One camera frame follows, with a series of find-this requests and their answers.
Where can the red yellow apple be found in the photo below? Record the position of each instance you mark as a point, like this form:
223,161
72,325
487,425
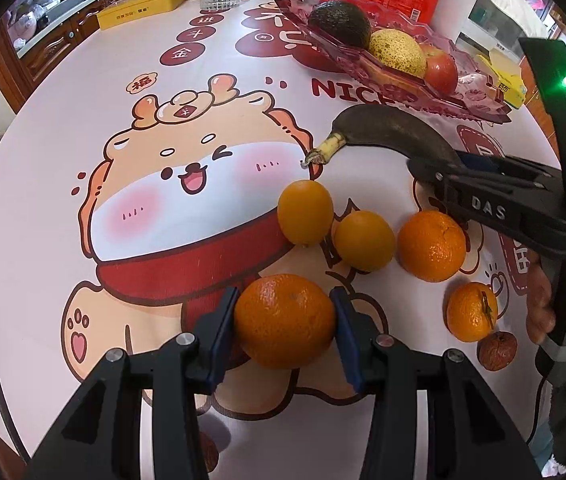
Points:
440,71

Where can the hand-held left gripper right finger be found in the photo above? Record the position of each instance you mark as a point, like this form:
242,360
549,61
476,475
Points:
350,345

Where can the pink plastic bag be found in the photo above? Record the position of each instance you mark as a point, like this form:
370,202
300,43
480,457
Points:
28,22

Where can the dark avocado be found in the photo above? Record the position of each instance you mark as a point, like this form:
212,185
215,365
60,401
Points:
340,22

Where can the yellow tin box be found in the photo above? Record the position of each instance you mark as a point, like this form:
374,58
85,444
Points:
138,7

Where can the person's right hand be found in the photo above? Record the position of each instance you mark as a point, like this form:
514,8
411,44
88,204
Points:
540,305

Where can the orange mandarin with stem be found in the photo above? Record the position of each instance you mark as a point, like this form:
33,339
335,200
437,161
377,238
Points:
470,312

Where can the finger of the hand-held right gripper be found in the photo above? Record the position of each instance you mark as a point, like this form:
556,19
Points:
483,160
433,170

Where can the dark overripe banana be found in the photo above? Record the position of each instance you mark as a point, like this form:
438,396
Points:
403,132

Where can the pink glass fruit bowl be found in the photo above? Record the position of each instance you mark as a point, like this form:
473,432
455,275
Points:
343,57

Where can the yellow tissue box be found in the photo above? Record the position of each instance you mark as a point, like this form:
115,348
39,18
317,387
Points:
505,80

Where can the white countertop appliance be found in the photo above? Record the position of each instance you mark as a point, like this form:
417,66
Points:
463,0

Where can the smooth yellow-orange citrus fruit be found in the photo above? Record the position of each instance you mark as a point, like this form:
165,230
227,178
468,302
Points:
364,240
305,212

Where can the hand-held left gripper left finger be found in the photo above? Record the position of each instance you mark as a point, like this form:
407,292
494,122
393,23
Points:
220,340

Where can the large orange mandarin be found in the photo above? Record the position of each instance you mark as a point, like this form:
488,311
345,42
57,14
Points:
285,327

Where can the yellow speckled pear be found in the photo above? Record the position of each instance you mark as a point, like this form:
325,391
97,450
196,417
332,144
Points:
397,52

